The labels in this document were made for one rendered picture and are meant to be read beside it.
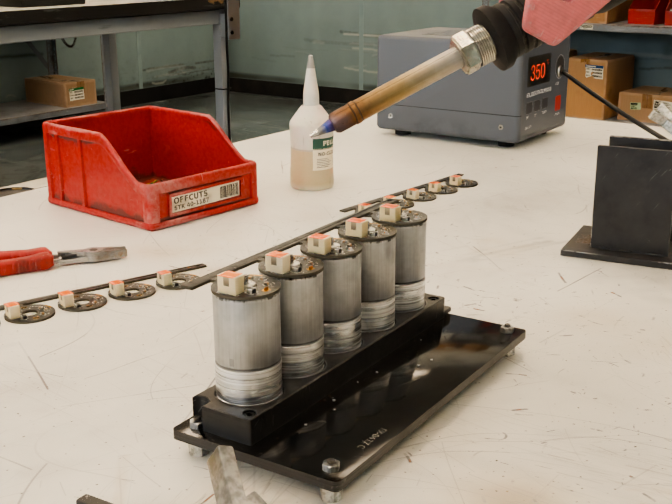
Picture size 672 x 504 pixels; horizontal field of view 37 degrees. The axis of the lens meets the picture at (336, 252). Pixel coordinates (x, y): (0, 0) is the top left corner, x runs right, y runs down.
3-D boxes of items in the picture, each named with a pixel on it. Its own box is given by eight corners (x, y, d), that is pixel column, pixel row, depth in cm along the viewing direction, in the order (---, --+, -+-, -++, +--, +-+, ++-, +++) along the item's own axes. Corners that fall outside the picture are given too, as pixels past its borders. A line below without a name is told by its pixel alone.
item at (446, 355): (389, 321, 49) (389, 300, 49) (526, 352, 46) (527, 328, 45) (172, 455, 36) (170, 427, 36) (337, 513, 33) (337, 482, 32)
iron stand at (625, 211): (641, 323, 58) (760, 201, 54) (527, 228, 60) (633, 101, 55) (658, 292, 64) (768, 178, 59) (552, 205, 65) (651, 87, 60)
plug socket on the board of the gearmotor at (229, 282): (249, 290, 35) (248, 272, 35) (233, 297, 34) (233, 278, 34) (231, 286, 36) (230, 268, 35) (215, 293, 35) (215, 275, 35)
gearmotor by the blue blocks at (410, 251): (433, 317, 46) (436, 211, 45) (408, 334, 44) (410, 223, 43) (388, 308, 48) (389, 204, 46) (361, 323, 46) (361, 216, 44)
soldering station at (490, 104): (567, 131, 99) (573, 32, 96) (518, 151, 89) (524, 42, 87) (432, 118, 107) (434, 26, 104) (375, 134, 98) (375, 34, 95)
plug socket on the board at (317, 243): (335, 250, 40) (335, 234, 39) (323, 256, 39) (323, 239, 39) (318, 247, 40) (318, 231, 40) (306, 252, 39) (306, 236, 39)
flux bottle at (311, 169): (336, 190, 75) (335, 57, 72) (291, 191, 75) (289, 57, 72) (331, 180, 79) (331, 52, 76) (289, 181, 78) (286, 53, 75)
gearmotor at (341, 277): (372, 358, 42) (373, 241, 40) (340, 378, 40) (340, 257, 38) (323, 346, 43) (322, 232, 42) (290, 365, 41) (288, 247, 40)
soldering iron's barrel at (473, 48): (345, 147, 35) (502, 62, 36) (326, 108, 35) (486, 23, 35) (337, 140, 37) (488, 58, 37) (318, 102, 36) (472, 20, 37)
